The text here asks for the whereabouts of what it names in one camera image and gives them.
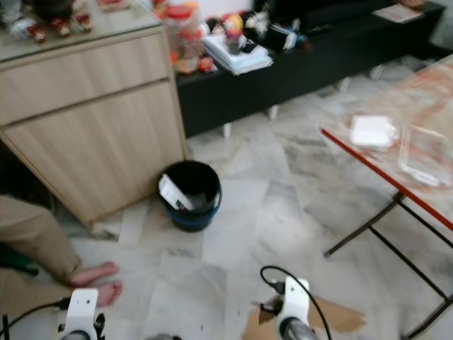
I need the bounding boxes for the black rubbish bin blue band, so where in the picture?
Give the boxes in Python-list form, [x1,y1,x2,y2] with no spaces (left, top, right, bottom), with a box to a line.
[159,160,222,232]

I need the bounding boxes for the dark green object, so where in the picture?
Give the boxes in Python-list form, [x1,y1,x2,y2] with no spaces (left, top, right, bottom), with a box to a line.
[0,243,40,276]

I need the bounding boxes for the white labelled trash piece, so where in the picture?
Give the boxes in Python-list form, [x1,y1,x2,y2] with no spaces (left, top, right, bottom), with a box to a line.
[160,174,194,212]

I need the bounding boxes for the clear plastic food container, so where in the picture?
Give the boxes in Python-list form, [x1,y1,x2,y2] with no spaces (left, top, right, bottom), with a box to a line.
[398,125,453,188]

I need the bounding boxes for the marble pattern folding table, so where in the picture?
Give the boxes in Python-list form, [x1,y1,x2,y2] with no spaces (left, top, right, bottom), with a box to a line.
[320,55,453,339]

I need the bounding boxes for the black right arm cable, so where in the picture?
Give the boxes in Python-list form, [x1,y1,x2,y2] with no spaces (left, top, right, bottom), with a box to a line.
[259,266,333,340]

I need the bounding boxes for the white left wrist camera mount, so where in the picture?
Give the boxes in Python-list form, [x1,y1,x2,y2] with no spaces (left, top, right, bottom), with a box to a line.
[63,288,101,337]

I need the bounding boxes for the printed paper sheet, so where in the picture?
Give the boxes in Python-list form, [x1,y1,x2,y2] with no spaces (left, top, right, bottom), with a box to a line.
[371,3,424,24]

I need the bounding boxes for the black television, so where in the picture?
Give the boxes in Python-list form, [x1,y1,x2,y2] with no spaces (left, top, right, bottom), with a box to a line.
[255,0,379,31]

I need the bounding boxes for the small red brown figurine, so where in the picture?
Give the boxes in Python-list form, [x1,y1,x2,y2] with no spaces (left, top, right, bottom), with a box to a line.
[30,23,52,44]
[53,17,74,38]
[76,13,93,34]

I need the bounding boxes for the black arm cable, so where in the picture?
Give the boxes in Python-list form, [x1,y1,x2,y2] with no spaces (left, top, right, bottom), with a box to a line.
[259,266,333,340]
[3,297,72,340]

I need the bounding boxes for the brown cardboard box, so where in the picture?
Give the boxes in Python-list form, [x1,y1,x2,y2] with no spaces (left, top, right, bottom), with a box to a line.
[243,295,368,340]

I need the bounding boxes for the person in khaki trousers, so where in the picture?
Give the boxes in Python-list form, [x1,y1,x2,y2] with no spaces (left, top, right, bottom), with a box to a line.
[0,194,126,320]

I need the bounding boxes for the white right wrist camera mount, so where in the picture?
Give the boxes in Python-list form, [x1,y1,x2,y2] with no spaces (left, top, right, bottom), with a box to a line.
[275,276,311,330]

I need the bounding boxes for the light wooden cabinet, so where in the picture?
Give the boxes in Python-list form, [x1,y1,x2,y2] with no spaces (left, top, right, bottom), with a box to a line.
[0,0,189,227]

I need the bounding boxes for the plastic jar with red lid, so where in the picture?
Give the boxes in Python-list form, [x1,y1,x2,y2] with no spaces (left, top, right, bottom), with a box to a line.
[164,3,203,74]

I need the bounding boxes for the colourful toy figure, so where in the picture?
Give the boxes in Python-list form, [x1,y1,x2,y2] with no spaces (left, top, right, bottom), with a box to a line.
[222,12,246,55]

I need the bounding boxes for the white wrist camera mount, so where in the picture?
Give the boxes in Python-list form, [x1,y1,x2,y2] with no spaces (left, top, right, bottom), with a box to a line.
[63,288,101,337]
[275,276,311,330]

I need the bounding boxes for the white paper takeaway box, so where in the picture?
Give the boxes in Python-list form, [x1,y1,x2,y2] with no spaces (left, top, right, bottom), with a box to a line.
[349,115,398,151]

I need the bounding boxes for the stack of white papers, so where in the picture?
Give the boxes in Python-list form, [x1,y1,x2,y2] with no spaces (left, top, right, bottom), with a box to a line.
[201,32,275,76]

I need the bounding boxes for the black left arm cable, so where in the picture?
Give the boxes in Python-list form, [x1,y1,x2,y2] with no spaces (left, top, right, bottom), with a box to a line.
[3,297,72,340]

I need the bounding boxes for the black box with white ribbon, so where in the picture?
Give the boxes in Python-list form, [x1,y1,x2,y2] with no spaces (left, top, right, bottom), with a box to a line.
[260,20,309,55]

